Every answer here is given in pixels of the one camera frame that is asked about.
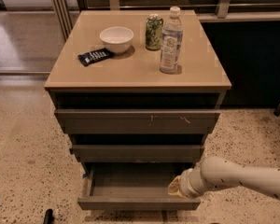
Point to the dark blue snack packet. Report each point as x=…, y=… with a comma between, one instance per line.
x=94, y=56

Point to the grey bottom drawer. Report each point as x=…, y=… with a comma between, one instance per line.
x=133, y=187

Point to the grey top drawer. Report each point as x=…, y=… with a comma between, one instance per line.
x=110, y=121

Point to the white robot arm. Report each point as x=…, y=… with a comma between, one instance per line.
x=215, y=173

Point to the black object on floor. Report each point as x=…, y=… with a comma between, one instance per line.
x=48, y=218

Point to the white ceramic bowl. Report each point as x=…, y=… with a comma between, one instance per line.
x=117, y=39

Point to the grey drawer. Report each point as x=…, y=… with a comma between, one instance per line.
x=133, y=187
x=137, y=153
x=110, y=121

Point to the clear plastic water bottle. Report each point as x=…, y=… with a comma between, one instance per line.
x=171, y=39

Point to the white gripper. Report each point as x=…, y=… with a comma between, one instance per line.
x=186, y=183

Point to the grey drawer cabinet beige top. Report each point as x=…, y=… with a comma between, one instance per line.
x=133, y=80

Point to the grey middle drawer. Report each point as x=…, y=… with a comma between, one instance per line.
x=137, y=153

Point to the green drink can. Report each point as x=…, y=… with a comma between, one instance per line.
x=154, y=23

